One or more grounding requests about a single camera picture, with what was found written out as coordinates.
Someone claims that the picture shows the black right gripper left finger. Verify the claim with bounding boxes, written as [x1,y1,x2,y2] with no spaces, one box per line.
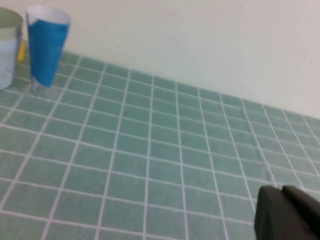
[253,185,320,240]

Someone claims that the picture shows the green checked tablecloth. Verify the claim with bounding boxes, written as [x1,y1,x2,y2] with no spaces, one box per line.
[0,51,320,240]

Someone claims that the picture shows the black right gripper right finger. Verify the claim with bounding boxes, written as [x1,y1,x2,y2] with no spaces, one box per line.
[282,184,320,234]

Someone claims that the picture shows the blue and white paper cup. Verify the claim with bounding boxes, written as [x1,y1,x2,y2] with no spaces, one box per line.
[25,5,72,96]

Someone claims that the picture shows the yellow foam block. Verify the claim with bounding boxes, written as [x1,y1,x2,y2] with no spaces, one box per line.
[17,41,26,62]

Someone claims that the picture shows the light blue cup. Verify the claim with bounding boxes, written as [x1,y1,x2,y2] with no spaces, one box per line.
[0,36,21,90]

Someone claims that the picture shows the pale green cup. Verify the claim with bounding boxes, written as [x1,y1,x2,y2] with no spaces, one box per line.
[0,6,24,41]

